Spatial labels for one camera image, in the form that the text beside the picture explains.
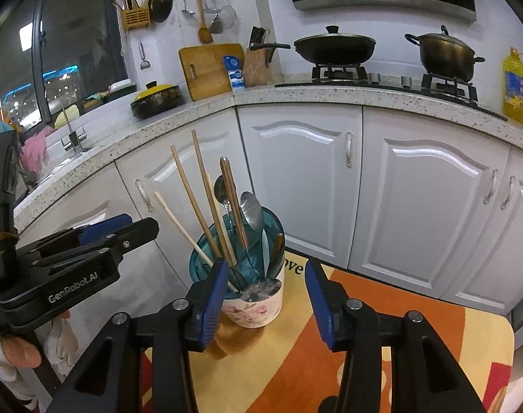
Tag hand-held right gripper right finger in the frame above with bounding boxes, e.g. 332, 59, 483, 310
305, 257, 486, 413

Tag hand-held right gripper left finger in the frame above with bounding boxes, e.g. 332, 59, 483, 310
46, 257, 230, 413

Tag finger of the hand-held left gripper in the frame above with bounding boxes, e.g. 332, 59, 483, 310
38, 218, 159, 276
29, 214, 133, 263

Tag white floral utensil holder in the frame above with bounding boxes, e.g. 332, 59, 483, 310
189, 206, 286, 330

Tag white ceramic spoon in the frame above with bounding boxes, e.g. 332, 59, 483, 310
261, 230, 271, 276

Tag small metal spoon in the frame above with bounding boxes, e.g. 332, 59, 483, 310
214, 175, 232, 216

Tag oval metal spoon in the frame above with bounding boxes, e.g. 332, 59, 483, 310
240, 191, 266, 276

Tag brown handled utensil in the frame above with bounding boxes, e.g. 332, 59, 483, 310
219, 156, 250, 252

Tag hanging kitchen utensils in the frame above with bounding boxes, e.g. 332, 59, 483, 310
194, 0, 213, 44

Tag person's left hand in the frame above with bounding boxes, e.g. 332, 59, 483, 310
0, 310, 79, 379

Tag orange yellow printed blanket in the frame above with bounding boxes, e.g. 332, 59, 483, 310
143, 254, 515, 413

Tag metal sink faucet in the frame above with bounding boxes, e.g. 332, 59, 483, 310
59, 97, 88, 156

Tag pink rubber gloves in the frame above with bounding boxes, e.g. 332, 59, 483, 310
21, 127, 56, 173

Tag yellow cloth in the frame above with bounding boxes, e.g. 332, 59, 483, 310
55, 103, 79, 130

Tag yellow lidded black pot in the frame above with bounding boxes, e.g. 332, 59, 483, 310
130, 81, 185, 120

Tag white green dish container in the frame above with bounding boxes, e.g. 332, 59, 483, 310
108, 80, 137, 104

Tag wooden cutting board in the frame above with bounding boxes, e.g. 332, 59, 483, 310
178, 43, 246, 102

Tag blue white carton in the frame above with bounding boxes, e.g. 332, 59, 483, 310
223, 55, 246, 92

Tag dark window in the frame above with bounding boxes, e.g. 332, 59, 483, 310
0, 0, 129, 134

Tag wooden knife block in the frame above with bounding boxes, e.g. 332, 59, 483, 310
243, 27, 274, 87

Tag black gas stove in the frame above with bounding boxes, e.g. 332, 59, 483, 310
274, 64, 507, 121

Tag black wok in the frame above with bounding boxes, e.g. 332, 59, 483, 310
249, 26, 377, 65

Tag dark metal cooking pot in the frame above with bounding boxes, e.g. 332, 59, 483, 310
405, 26, 486, 82

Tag yellow cooking oil bottle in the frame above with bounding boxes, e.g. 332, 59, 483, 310
502, 47, 523, 125

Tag wooden wall chopstick rack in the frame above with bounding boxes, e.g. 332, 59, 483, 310
112, 0, 152, 32

